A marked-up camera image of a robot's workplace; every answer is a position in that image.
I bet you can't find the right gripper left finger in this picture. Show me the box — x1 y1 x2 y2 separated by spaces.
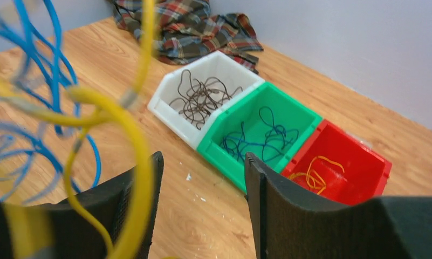
0 151 164 259

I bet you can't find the red plastic bin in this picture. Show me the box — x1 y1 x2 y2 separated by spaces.
281 120 392 206

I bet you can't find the plaid flannel shirt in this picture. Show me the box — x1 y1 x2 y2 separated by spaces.
108 0 265 74

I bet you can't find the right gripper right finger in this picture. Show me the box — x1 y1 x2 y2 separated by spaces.
244 153 432 258

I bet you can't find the yellow thin cable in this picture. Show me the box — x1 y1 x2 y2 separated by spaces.
287 155 346 196

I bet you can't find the white plastic bin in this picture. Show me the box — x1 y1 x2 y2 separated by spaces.
148 51 265 149

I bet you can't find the cable ball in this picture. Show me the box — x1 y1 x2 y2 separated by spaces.
0 1 163 258

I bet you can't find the green plastic bin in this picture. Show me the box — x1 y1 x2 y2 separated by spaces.
197 82 323 193

